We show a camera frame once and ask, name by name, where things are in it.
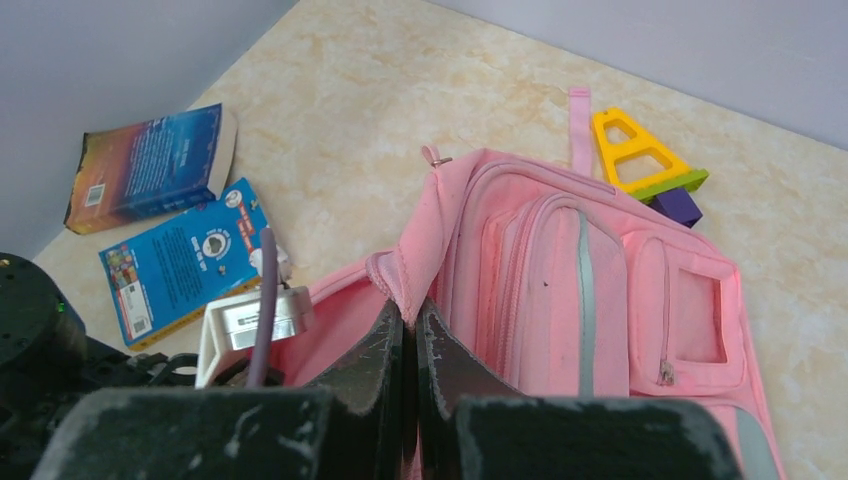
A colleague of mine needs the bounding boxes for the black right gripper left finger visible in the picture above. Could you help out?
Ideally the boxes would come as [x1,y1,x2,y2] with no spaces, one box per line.
[33,302,404,479]

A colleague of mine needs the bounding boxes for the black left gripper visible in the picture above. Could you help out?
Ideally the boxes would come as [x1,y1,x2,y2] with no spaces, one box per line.
[86,337,198,391]

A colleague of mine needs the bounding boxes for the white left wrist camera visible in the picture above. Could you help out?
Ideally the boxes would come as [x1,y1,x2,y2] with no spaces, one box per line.
[194,285,314,389]

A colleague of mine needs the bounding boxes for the blue children book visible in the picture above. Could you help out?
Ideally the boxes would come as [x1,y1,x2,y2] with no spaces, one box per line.
[99,178,269,351]

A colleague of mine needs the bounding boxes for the orange blue Jane Eyre book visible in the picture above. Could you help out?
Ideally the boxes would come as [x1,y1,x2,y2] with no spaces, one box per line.
[64,103,238,235]

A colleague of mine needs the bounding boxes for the pink student backpack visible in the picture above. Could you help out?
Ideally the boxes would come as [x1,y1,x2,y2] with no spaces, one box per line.
[264,86,786,480]

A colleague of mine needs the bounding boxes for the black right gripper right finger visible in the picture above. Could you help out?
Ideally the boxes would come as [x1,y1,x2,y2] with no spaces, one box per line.
[415,299,742,479]

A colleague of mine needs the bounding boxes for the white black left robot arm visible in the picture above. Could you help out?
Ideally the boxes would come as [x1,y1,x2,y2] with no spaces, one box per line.
[1,253,198,479]

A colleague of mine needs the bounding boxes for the yellow green purple toy block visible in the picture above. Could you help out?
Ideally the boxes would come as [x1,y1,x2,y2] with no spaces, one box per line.
[591,107,709,228]

